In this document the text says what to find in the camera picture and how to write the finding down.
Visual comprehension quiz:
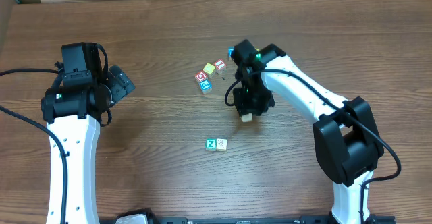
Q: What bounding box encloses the yellow block cluster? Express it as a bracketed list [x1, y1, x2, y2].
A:
[240, 113, 253, 123]
[203, 63, 216, 78]

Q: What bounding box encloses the white picture block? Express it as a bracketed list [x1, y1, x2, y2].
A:
[216, 138, 227, 152]

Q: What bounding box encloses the green letter Z block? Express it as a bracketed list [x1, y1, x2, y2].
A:
[205, 138, 217, 151]

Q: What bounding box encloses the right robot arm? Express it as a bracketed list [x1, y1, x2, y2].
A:
[229, 40, 384, 223]

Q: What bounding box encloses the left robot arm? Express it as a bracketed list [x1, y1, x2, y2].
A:
[46, 113, 101, 224]

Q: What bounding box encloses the red letter I block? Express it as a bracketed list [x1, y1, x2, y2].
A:
[213, 59, 227, 74]

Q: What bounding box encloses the blue letter P block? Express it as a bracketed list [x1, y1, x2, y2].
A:
[198, 79, 213, 94]

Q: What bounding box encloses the blue letter block top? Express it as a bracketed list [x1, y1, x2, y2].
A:
[227, 47, 234, 61]

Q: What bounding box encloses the red letter Q block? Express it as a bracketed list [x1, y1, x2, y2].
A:
[194, 70, 208, 83]

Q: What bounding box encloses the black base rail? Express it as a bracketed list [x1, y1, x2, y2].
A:
[95, 208, 396, 224]

